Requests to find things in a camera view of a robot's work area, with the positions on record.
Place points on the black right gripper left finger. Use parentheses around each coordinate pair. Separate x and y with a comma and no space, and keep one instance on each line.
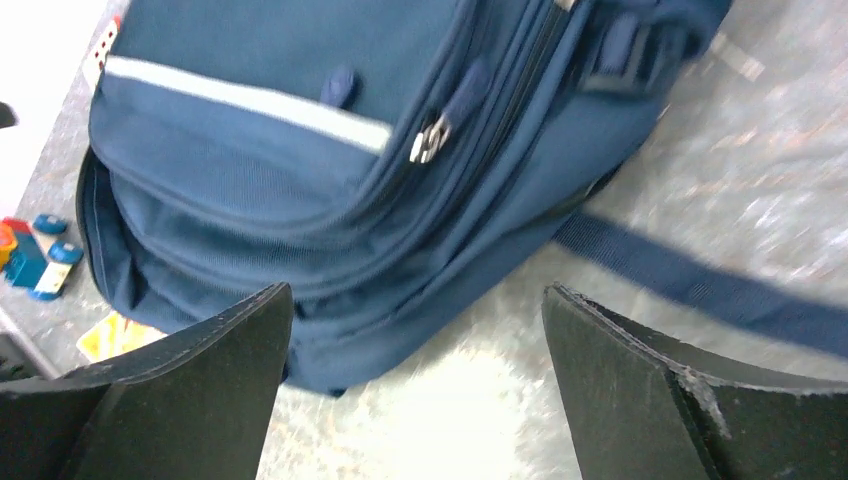
(193,405)

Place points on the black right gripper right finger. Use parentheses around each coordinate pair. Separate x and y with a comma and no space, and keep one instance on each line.
(644,405)

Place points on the orange spiral notebook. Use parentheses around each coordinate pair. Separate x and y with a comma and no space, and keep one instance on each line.
(115,335)

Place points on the red window toy block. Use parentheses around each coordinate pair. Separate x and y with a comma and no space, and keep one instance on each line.
(93,63)

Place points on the navy blue student backpack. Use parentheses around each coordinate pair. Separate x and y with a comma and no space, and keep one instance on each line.
(390,160)

